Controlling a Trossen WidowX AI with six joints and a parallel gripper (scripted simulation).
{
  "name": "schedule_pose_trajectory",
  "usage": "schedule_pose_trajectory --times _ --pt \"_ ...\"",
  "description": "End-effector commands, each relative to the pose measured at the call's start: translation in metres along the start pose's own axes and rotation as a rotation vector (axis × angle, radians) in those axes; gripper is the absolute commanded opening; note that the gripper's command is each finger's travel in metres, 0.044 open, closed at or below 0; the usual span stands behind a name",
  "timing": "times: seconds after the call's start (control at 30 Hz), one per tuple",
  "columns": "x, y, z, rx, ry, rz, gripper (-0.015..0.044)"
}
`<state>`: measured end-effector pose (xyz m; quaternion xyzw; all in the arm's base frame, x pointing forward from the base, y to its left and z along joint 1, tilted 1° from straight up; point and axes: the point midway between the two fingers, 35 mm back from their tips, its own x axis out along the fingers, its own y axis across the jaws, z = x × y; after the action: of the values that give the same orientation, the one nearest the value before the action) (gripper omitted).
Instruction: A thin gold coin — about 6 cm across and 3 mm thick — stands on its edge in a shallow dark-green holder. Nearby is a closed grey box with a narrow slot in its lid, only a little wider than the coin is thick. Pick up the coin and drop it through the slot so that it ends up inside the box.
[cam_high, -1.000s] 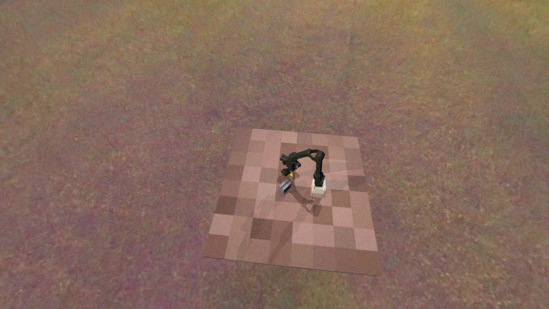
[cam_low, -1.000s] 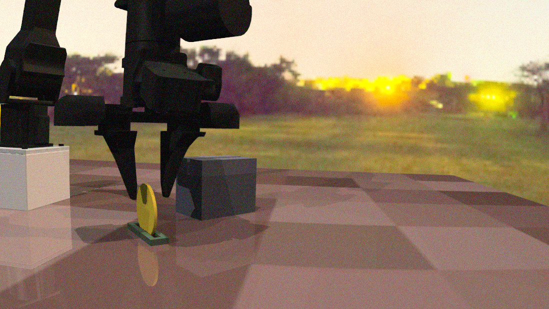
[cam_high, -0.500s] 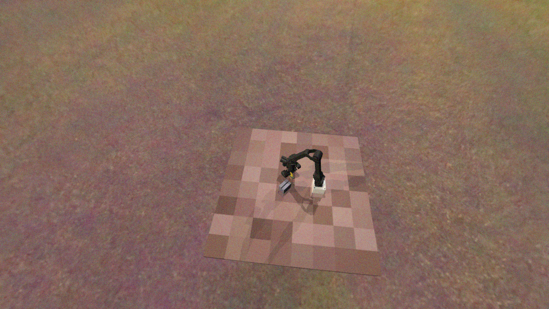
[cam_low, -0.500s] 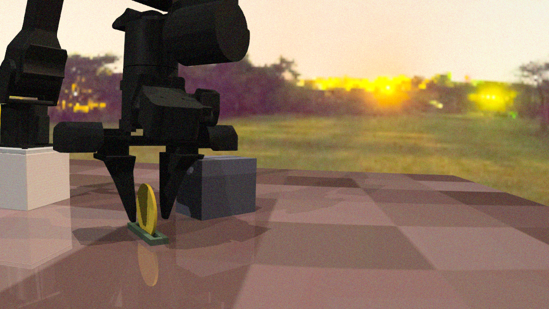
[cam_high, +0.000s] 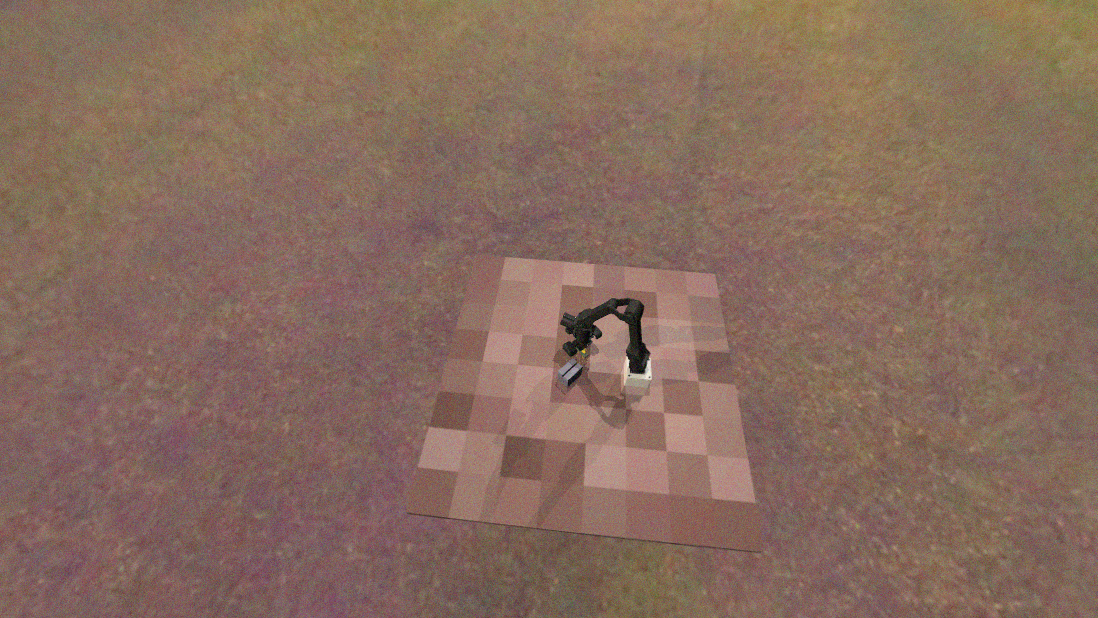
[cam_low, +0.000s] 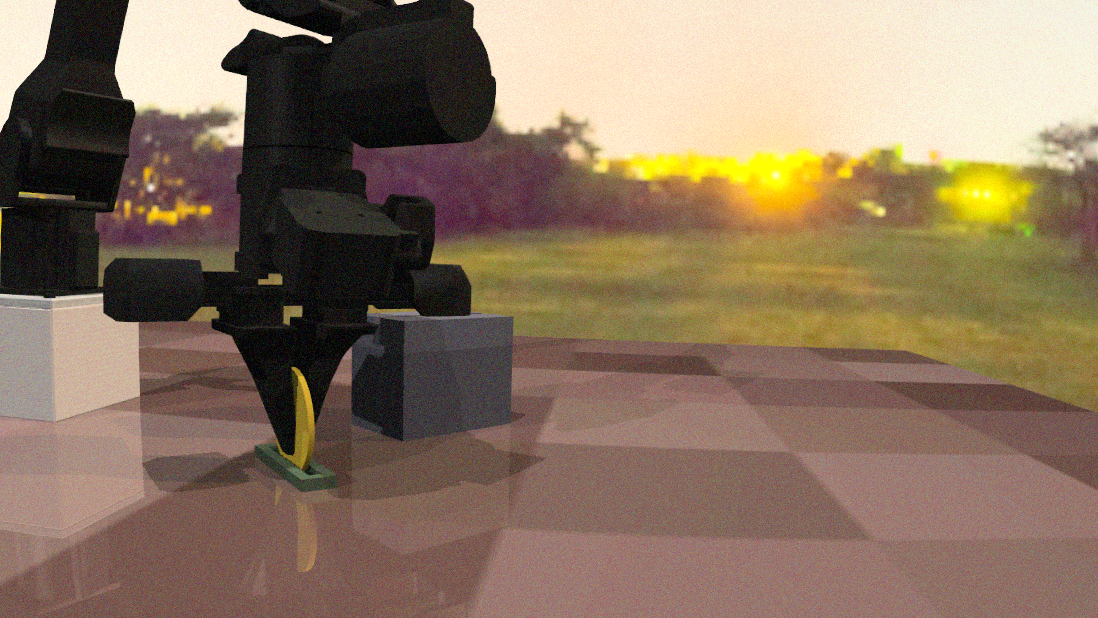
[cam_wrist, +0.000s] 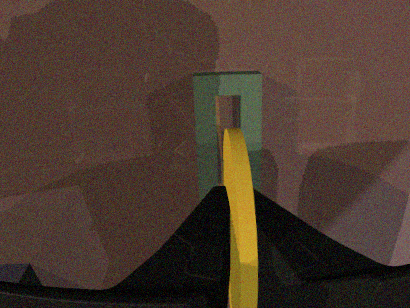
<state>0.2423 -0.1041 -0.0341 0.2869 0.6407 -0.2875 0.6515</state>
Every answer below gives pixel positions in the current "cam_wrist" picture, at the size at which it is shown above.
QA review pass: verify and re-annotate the gold coin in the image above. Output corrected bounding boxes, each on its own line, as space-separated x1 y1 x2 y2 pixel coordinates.
224 129 258 308

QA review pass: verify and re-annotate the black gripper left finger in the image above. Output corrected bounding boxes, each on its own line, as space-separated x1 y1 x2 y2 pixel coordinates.
0 186 230 308

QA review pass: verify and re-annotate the dark grey box body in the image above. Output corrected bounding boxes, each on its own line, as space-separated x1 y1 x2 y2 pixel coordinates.
0 263 43 286

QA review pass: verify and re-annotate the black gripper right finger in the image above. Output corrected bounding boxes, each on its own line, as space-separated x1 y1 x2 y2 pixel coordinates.
253 187 410 308

